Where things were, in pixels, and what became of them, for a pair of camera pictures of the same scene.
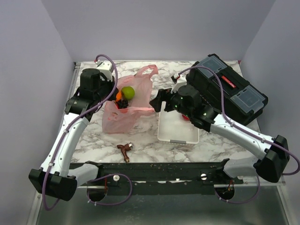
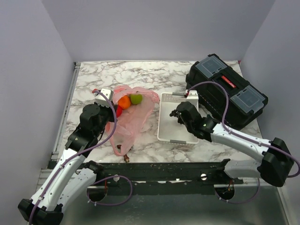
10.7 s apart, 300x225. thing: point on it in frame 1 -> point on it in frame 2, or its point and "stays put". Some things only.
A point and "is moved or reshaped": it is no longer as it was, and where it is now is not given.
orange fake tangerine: [118, 96] -> [124, 101]
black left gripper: [103, 79] -> [110, 109]
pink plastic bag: [140, 110] is moved or reshaped
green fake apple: [128, 92] -> [136, 99]
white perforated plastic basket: [174, 130] stays put
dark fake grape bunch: [121, 103] -> [174, 113]
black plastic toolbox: [243, 101] stays put
